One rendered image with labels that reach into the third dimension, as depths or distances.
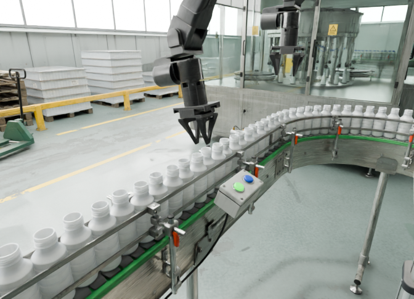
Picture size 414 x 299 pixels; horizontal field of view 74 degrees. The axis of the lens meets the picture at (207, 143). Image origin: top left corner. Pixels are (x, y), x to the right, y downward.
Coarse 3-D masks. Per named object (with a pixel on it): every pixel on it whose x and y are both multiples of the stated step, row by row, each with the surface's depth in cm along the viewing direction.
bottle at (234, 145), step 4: (232, 136) 107; (236, 136) 107; (232, 140) 105; (236, 140) 105; (232, 144) 105; (236, 144) 105; (232, 148) 105; (236, 148) 105; (240, 148) 106; (232, 152) 105; (232, 160) 106; (236, 160) 106; (232, 164) 107; (236, 164) 107; (232, 168) 107; (232, 176) 109
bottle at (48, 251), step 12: (48, 228) 53; (36, 240) 50; (48, 240) 50; (36, 252) 51; (48, 252) 51; (60, 252) 52; (36, 264) 50; (48, 264) 50; (48, 276) 51; (60, 276) 52; (72, 276) 57; (48, 288) 52; (60, 288) 53
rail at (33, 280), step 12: (252, 144) 113; (216, 168) 93; (192, 180) 82; (204, 192) 89; (132, 216) 65; (120, 228) 62; (96, 240) 57; (120, 252) 64; (60, 264) 52; (36, 276) 48; (84, 276) 57; (24, 288) 47; (72, 288) 55
